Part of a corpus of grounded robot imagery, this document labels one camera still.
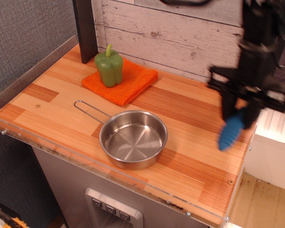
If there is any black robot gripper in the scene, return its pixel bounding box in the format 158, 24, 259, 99
209, 0, 285, 129

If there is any blue handled metal spoon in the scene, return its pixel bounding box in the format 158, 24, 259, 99
218, 107, 247, 151

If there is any stainless steel pan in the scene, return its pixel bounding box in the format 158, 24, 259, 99
74, 100, 168, 170

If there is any white toy sink counter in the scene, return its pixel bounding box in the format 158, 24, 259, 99
244, 108, 285, 189

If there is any orange folded cloth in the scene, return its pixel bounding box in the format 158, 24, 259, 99
82, 58, 158, 106

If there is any green toy bell pepper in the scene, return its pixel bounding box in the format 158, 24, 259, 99
94, 44, 124, 87

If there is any silver toy dispenser panel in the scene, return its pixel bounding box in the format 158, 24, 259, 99
85, 188, 144, 228

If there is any yellow object at corner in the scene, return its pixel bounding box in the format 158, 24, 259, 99
3, 218, 28, 228

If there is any dark left vertical post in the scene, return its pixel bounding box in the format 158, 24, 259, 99
72, 0, 98, 64

